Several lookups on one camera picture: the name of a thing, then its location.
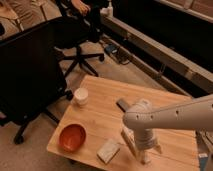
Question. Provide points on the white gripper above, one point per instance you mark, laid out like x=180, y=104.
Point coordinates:
x=145, y=140

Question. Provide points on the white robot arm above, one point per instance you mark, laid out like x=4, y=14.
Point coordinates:
x=141, y=118

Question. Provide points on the white spray bottle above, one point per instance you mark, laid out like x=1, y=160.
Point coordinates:
x=108, y=11

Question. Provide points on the red bowl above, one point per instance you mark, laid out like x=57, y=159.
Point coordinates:
x=72, y=137

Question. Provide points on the white cup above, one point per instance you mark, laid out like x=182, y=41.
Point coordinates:
x=81, y=96

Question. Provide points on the blue power strip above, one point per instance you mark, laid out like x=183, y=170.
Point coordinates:
x=111, y=49

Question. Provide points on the black office chair near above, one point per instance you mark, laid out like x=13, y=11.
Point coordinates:
x=30, y=77

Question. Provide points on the black office chair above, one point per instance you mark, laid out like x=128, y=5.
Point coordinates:
x=72, y=29
x=30, y=77

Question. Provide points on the black office chair far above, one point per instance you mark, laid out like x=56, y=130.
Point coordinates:
x=72, y=29

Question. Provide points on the long metal rail bench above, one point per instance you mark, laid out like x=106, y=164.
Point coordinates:
x=178, y=33

